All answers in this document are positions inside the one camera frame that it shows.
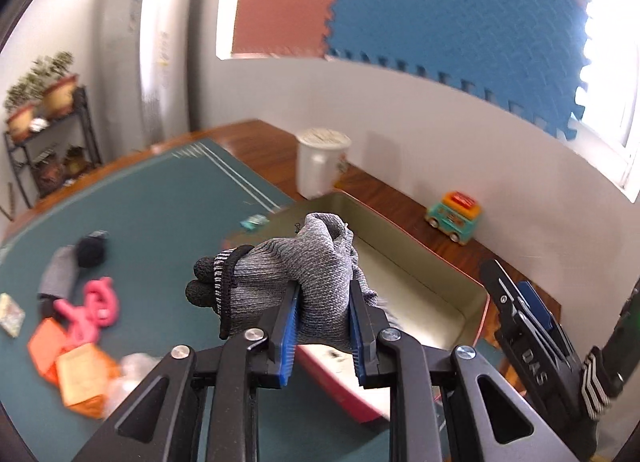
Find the large grey knit glove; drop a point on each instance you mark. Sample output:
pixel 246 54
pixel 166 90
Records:
pixel 241 283

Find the teal orange toy bus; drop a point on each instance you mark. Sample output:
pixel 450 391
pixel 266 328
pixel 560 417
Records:
pixel 456 215

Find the red tin storage box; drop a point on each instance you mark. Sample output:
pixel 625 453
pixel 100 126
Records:
pixel 437 304

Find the small teal clip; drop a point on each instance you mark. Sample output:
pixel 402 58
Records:
pixel 254 222

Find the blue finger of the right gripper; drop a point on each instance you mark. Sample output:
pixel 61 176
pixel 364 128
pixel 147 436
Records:
pixel 515 318
pixel 544 317

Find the white stone ornament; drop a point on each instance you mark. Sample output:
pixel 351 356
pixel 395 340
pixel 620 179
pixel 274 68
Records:
pixel 38 125

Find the small bonsai pot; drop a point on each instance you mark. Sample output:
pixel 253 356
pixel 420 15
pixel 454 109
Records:
pixel 75 162

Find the black fuzzy pompom keychain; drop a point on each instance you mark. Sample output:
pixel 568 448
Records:
pixel 91 250

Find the light orange embossed toy cube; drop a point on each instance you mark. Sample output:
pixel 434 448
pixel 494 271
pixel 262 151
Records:
pixel 84 374

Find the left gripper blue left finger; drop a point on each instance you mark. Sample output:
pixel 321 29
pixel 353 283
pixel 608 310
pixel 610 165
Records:
pixel 283 338

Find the right terracotta plant pot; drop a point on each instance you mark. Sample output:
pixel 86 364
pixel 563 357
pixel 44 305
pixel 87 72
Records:
pixel 58 99

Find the white mesh sachet bag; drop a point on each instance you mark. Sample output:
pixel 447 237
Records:
pixel 133 369

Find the terracotta plant pot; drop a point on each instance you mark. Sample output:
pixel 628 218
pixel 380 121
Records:
pixel 58 99
pixel 19 122

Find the black metal plant shelf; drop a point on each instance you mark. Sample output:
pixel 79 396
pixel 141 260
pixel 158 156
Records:
pixel 22 159

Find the blue foam wall mat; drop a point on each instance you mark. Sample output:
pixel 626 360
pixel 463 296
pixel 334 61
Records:
pixel 524 56

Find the white plastic jar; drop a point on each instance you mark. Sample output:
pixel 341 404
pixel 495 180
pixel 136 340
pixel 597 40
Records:
pixel 321 160

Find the green table mat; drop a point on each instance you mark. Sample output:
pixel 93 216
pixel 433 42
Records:
pixel 161 216

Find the dark decorated pot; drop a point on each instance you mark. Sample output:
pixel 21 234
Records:
pixel 49 172

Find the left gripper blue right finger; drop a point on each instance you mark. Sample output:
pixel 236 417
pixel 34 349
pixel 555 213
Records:
pixel 365 323

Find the yellow cardboard box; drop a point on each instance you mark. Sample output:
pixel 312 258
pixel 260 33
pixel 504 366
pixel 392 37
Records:
pixel 12 316

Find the small grey knit glove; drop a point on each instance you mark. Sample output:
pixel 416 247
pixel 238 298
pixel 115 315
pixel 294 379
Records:
pixel 58 280

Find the white standing air conditioner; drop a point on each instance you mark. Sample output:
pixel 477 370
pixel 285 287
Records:
pixel 143 51

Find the pink twisted rubber toy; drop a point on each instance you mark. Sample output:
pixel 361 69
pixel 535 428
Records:
pixel 99 311

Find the left terracotta plant pot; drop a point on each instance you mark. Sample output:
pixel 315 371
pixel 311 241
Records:
pixel 19 122

